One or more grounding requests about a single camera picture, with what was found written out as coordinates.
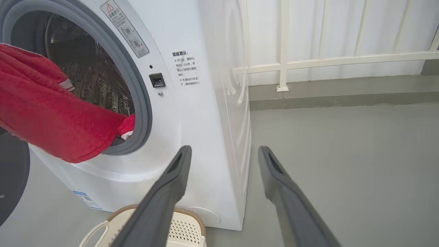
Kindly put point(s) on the grey warning sticker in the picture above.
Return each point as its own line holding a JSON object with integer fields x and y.
{"x": 125, "y": 29}

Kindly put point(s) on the blue energy label sticker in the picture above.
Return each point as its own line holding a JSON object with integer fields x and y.
{"x": 87, "y": 200}

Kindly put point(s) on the black glass washing machine door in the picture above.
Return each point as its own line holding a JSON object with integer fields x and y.
{"x": 13, "y": 171}

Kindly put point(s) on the steel washing drum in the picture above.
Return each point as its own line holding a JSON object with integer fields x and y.
{"x": 92, "y": 79}

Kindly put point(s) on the black door latch socket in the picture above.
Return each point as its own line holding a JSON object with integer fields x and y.
{"x": 157, "y": 80}

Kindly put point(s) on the grey rubber door gasket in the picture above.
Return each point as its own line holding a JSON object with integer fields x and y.
{"x": 139, "y": 85}

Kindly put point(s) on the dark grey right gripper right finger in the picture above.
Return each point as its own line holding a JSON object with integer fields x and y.
{"x": 291, "y": 212}

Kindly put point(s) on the cream perforated laundry basket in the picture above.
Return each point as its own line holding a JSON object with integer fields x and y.
{"x": 185, "y": 230}

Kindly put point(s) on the red garment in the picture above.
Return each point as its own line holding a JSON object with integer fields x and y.
{"x": 51, "y": 116}

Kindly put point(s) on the round white filter cover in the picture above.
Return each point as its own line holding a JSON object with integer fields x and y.
{"x": 207, "y": 216}

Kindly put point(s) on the white metal railing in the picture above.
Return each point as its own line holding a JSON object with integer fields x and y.
{"x": 343, "y": 61}

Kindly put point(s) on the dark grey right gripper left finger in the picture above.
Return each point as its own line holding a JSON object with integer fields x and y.
{"x": 161, "y": 206}

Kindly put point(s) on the printed text notice sticker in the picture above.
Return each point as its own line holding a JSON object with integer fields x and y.
{"x": 186, "y": 68}

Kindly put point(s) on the white washing machine body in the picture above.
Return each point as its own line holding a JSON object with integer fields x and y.
{"x": 192, "y": 120}

